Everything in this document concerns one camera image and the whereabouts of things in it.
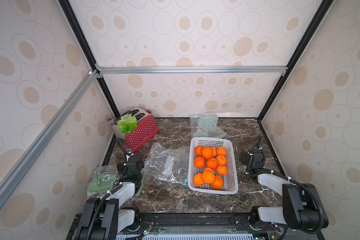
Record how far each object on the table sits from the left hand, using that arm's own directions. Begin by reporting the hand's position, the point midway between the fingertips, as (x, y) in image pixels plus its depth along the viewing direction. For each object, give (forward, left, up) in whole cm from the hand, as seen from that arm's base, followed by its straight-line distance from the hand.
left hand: (133, 157), depth 88 cm
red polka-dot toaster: (+20, -6, +4) cm, 21 cm away
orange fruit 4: (0, -53, -2) cm, 53 cm away
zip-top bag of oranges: (-12, +14, -1) cm, 18 cm away
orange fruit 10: (-15, -49, -2) cm, 51 cm away
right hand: (+3, -75, -1) cm, 75 cm away
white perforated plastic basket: (-15, -56, -5) cm, 58 cm away
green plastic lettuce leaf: (+16, +4, +11) cm, 20 cm away
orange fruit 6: (-2, -47, -2) cm, 47 cm away
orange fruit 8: (-12, -38, -2) cm, 40 cm away
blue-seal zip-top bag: (-4, -23, -3) cm, 23 cm away
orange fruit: (+6, -39, -2) cm, 39 cm away
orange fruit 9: (-12, -43, +3) cm, 45 cm away
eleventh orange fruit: (-6, -44, -4) cm, 45 cm away
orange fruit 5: (-2, -39, -1) cm, 39 cm away
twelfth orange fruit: (+6, -49, -2) cm, 49 cm away
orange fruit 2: (+2, -43, +3) cm, 43 cm away
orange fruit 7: (-6, -52, -3) cm, 53 cm away
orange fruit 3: (+6, -54, -1) cm, 54 cm away
